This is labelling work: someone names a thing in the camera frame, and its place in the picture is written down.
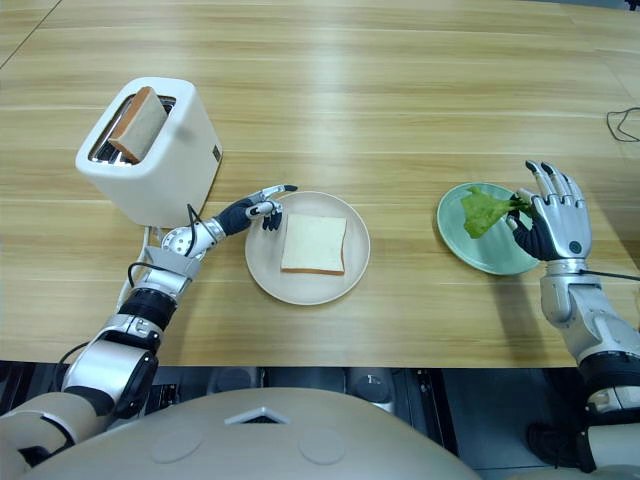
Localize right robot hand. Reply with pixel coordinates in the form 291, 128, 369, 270
505, 160, 592, 262

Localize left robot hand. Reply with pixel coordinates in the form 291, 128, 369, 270
215, 184, 299, 238

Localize green lettuce leaf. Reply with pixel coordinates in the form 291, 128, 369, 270
460, 186, 533, 240

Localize green plate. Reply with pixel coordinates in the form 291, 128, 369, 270
436, 182, 541, 277

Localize cream toaster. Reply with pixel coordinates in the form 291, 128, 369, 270
75, 76, 223, 229

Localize bread slice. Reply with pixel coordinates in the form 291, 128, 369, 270
108, 86, 169, 165
279, 213, 348, 277

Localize beige plate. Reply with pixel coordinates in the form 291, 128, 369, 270
244, 191, 372, 306

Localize robot body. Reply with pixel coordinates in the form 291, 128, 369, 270
22, 386, 481, 480

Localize white cord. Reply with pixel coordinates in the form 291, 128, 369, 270
115, 224, 164, 314

